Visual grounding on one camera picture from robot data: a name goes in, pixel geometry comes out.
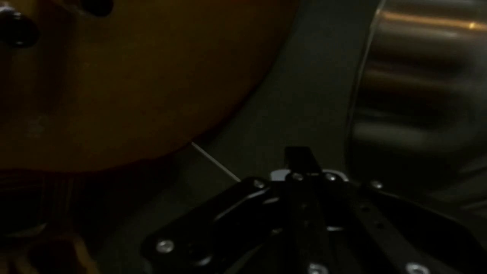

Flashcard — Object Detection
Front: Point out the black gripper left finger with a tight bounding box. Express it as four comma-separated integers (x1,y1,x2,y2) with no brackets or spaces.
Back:
142,147,306,274

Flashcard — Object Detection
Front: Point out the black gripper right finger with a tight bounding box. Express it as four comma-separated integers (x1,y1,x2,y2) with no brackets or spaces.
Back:
297,147,487,274

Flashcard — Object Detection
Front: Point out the small dark jar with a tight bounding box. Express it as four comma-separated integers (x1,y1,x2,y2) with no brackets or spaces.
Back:
0,8,40,51

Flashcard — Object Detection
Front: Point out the white lamp cord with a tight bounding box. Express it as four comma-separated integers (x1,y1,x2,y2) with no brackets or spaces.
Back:
191,141,242,183

